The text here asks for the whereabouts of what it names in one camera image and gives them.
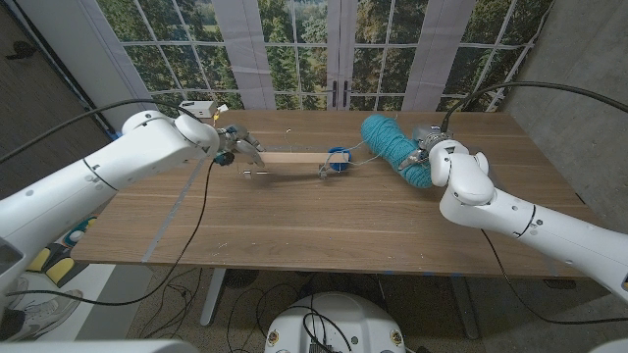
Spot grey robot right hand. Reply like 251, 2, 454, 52
397, 124, 455, 172

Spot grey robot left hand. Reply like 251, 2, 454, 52
215, 124, 267, 169

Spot teal yarn skein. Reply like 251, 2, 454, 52
321, 114, 434, 190

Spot wooden bar clothes hanger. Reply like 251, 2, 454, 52
240, 127, 352, 180

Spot blue plastic cup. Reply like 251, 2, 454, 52
327, 146, 352, 172

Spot white power strip box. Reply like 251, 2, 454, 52
179, 100, 219, 120

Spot printed window backdrop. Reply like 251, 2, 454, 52
95, 0, 555, 124

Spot white table leg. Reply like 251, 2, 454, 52
199, 268, 228, 328

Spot grey table leg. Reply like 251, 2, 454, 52
450, 277, 481, 340

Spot teal and white floor object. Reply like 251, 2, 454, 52
62, 217, 98, 248

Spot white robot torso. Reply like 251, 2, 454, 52
263, 292, 407, 353

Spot dark perforated partition panel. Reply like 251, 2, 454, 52
0, 0, 125, 197

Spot yellow and black floor pads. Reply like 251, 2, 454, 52
26, 244, 76, 288

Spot grey sneaker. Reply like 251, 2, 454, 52
4, 288, 83, 342
7, 277, 30, 310

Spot dark trouser leg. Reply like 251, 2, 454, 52
0, 308, 26, 342

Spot thin black left wrist cable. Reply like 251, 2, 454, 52
4, 159, 217, 308

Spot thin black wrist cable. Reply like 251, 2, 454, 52
4, 159, 217, 308
480, 228, 628, 326

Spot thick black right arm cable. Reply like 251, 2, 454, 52
440, 80, 628, 133

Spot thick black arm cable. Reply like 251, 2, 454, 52
440, 80, 628, 133
0, 98, 202, 166

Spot black floor cable bundle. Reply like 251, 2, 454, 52
141, 267, 315, 353

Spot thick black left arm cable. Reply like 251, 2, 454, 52
0, 98, 202, 166

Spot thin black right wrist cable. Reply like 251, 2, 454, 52
480, 228, 628, 326

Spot black torso cable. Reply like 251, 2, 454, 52
301, 306, 355, 353

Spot black handle on panel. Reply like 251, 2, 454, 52
4, 41, 38, 61

